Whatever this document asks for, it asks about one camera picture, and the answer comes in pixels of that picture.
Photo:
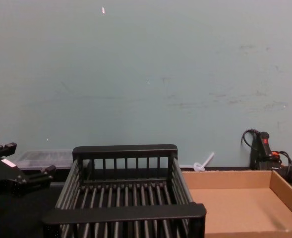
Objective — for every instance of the white three-armed plastic piece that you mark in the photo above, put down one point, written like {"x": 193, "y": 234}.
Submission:
{"x": 197, "y": 166}

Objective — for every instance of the clear plastic case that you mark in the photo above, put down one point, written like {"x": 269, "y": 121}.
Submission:
{"x": 44, "y": 158}

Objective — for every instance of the black rack with steel bars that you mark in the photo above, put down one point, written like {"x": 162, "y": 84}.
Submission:
{"x": 126, "y": 213}

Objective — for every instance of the plain pale wall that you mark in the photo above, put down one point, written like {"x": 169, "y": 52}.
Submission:
{"x": 145, "y": 74}

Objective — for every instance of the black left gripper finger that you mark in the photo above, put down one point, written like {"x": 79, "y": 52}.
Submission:
{"x": 38, "y": 176}
{"x": 4, "y": 148}

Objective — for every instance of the shallow brown cardboard tray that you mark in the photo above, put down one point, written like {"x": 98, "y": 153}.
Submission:
{"x": 235, "y": 205}

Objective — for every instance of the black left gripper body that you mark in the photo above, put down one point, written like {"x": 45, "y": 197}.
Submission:
{"x": 4, "y": 178}

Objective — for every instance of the black table cloth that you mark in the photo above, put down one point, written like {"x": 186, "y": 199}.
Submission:
{"x": 36, "y": 213}

